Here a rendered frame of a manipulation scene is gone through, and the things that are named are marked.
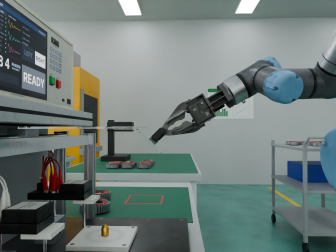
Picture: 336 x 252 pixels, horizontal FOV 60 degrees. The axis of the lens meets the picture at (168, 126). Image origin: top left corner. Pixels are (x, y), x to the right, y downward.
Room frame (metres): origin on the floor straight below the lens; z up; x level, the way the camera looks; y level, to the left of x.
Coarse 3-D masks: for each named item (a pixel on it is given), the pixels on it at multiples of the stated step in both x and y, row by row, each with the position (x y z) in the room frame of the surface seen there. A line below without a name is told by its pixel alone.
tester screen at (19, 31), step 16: (0, 16) 0.53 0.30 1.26; (16, 16) 0.58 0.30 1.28; (0, 32) 0.53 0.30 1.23; (16, 32) 0.58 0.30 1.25; (32, 32) 0.64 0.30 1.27; (0, 48) 0.53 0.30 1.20; (16, 48) 0.58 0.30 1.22; (32, 48) 0.64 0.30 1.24; (16, 64) 0.58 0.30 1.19; (32, 64) 0.64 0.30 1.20; (0, 80) 0.53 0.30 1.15
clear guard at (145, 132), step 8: (24, 128) 0.66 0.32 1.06; (32, 128) 0.66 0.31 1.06; (40, 128) 0.66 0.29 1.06; (48, 128) 0.66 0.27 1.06; (56, 128) 0.65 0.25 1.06; (64, 128) 0.65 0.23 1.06; (72, 128) 0.65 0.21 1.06; (80, 128) 0.65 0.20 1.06; (88, 128) 0.65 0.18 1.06; (96, 128) 0.65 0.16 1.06; (104, 128) 0.65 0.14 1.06; (112, 128) 0.65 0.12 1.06; (120, 128) 0.65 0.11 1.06; (128, 128) 0.65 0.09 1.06; (136, 128) 0.65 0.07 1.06; (144, 128) 0.76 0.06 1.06; (144, 136) 0.65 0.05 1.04; (152, 144) 0.64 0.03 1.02; (160, 144) 0.76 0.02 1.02; (160, 152) 0.64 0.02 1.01
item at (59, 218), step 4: (56, 216) 0.79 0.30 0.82; (60, 216) 0.79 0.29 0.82; (64, 216) 0.80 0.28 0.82; (56, 220) 0.75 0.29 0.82; (60, 220) 0.78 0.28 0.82; (64, 220) 0.80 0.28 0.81; (64, 224) 0.80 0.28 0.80; (64, 228) 0.80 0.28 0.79; (60, 232) 0.78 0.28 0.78; (64, 232) 0.80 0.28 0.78; (56, 236) 0.75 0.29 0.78; (60, 236) 0.78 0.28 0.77; (36, 240) 0.74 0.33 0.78; (40, 240) 0.74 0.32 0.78; (48, 240) 0.74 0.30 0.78; (52, 240) 0.73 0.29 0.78; (56, 240) 0.75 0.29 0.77
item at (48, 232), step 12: (24, 204) 0.53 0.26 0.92; (36, 204) 0.53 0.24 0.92; (48, 204) 0.54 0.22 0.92; (12, 216) 0.50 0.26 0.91; (24, 216) 0.50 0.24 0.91; (36, 216) 0.50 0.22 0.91; (48, 216) 0.54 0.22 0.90; (0, 228) 0.49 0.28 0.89; (12, 228) 0.49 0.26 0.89; (24, 228) 0.49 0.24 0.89; (36, 228) 0.49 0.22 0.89; (48, 228) 0.52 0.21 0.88; (60, 228) 0.54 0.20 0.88; (0, 240) 0.55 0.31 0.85
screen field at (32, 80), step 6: (24, 66) 0.61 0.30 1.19; (24, 72) 0.61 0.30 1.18; (30, 72) 0.63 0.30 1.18; (36, 72) 0.66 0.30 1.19; (24, 78) 0.61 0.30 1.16; (30, 78) 0.63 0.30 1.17; (36, 78) 0.66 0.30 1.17; (42, 78) 0.69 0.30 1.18; (24, 84) 0.61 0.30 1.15; (30, 84) 0.63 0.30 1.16; (36, 84) 0.66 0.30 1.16; (42, 84) 0.69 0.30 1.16; (36, 90) 0.66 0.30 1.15; (42, 90) 0.69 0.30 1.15
